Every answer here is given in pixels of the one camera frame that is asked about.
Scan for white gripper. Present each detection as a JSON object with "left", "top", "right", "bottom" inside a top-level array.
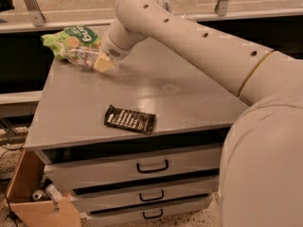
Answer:
[{"left": 94, "top": 19, "right": 146, "bottom": 72}]

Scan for clear plastic water bottle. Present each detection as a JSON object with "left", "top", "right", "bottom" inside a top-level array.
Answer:
[{"left": 61, "top": 46, "right": 119, "bottom": 71}]

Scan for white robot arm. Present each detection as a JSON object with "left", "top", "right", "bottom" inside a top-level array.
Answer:
[{"left": 101, "top": 0, "right": 303, "bottom": 227}]

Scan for green rice chip bag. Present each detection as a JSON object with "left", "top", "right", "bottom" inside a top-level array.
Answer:
[{"left": 41, "top": 26, "right": 101, "bottom": 60}]

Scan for white bottle in box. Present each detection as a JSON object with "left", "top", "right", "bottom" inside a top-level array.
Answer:
[{"left": 45, "top": 183, "right": 62, "bottom": 201}]

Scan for dark chocolate bar wrapper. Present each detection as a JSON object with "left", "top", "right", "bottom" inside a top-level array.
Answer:
[{"left": 104, "top": 105, "right": 156, "bottom": 135}]

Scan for grey drawer cabinet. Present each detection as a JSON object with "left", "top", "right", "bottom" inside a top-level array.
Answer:
[{"left": 26, "top": 39, "right": 244, "bottom": 227}]

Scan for top grey drawer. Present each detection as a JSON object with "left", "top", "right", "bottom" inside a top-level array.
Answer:
[{"left": 45, "top": 143, "right": 221, "bottom": 190}]

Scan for grey drawer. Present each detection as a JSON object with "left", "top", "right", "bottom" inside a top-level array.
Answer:
[
  {"left": 71, "top": 170, "right": 219, "bottom": 214},
  {"left": 87, "top": 195, "right": 212, "bottom": 227},
  {"left": 45, "top": 143, "right": 221, "bottom": 190}
]

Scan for soda can in box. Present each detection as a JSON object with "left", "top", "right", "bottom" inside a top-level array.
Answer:
[{"left": 32, "top": 189, "right": 48, "bottom": 201}]

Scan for bottom grey drawer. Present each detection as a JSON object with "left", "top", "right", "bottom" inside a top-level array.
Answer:
[{"left": 87, "top": 195, "right": 212, "bottom": 227}]

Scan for middle grey drawer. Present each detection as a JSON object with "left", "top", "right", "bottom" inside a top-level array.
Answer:
[{"left": 71, "top": 170, "right": 219, "bottom": 214}]

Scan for cardboard box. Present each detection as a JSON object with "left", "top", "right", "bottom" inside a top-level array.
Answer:
[{"left": 7, "top": 149, "right": 81, "bottom": 227}]

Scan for metal window railing frame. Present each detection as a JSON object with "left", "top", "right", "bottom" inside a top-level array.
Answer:
[{"left": 0, "top": 0, "right": 303, "bottom": 34}]

